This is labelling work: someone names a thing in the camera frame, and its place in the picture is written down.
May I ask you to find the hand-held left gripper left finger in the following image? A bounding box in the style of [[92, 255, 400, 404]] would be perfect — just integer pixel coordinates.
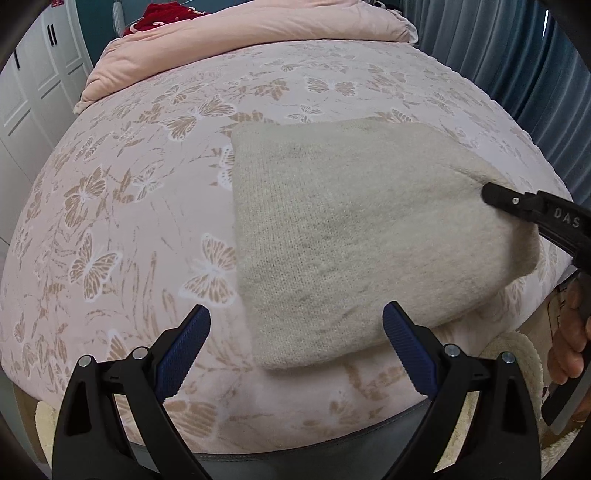
[[53, 305, 212, 480]]

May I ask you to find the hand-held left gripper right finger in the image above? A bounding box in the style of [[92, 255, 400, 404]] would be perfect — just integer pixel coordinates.
[[382, 301, 542, 480]]

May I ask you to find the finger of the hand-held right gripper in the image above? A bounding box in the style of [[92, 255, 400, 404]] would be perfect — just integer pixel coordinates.
[[480, 181, 591, 260]]

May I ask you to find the beige sweater with black hearts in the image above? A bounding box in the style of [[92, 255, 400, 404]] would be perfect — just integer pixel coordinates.
[[229, 117, 542, 371]]

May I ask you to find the person's right hand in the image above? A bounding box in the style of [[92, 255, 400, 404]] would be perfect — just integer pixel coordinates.
[[549, 278, 591, 385]]

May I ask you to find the white fluffy rug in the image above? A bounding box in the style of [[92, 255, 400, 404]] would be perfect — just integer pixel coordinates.
[[473, 330, 557, 462]]

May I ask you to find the blue curtain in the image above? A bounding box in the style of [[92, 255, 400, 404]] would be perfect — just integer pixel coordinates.
[[401, 0, 591, 206]]

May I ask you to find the pink butterfly bed sheet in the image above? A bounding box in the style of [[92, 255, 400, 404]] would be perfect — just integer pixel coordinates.
[[0, 39, 574, 455]]

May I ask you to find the white wardrobe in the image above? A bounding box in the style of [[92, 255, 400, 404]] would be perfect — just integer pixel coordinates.
[[0, 0, 94, 245]]

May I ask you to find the pink duvet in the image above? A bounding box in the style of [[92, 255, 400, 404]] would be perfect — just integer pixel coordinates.
[[74, 0, 419, 115]]

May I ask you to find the red garment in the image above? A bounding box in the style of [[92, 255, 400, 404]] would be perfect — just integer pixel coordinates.
[[121, 1, 197, 38]]

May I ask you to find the grey bed frame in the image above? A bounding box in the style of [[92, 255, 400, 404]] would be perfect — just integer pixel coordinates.
[[127, 401, 439, 480]]

